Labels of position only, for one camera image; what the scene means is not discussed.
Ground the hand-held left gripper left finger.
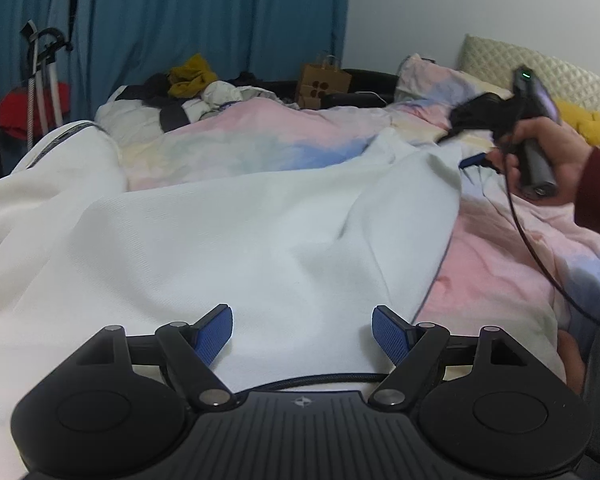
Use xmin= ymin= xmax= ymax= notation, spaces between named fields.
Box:
xmin=74 ymin=303 xmax=237 ymax=410

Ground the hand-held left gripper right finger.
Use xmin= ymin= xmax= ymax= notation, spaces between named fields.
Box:
xmin=368 ymin=304 xmax=529 ymax=410

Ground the pale white cloth garment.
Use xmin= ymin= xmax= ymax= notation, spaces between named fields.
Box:
xmin=0 ymin=127 xmax=463 ymax=423

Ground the pile of white dark clothes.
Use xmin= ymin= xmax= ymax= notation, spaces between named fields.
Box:
xmin=115 ymin=72 xmax=301 ymax=133

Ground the person's right hand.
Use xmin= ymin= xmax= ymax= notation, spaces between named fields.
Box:
xmin=487 ymin=119 xmax=596 ymax=207

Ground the cream quilted headboard cushion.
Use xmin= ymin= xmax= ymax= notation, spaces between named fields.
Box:
xmin=456 ymin=34 xmax=600 ymax=133

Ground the pastel patterned pillow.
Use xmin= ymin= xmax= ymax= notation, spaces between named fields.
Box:
xmin=394 ymin=53 xmax=513 ymax=106

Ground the yellow plush toy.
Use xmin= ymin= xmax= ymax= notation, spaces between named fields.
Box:
xmin=552 ymin=99 xmax=600 ymax=148

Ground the black sofa back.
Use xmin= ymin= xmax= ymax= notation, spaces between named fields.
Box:
xmin=227 ymin=67 xmax=400 ymax=110

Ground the brown paper bag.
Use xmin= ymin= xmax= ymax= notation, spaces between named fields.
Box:
xmin=296 ymin=52 xmax=353 ymax=110

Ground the pastel patterned duvet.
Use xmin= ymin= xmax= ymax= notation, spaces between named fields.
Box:
xmin=95 ymin=85 xmax=600 ymax=391

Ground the white zip jacket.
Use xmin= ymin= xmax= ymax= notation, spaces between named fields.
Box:
xmin=0 ymin=120 xmax=128 ymax=281

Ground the mustard yellow garment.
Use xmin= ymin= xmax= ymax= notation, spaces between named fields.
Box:
xmin=167 ymin=53 xmax=219 ymax=100

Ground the blue curtain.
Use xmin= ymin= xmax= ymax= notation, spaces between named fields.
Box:
xmin=0 ymin=0 xmax=353 ymax=111

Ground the red bag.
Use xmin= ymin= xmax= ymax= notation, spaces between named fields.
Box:
xmin=0 ymin=82 xmax=72 ymax=142

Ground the black braided cable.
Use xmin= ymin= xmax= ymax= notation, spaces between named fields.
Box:
xmin=247 ymin=372 xmax=392 ymax=393

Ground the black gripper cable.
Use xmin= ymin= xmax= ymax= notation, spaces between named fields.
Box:
xmin=504 ymin=172 xmax=600 ymax=333

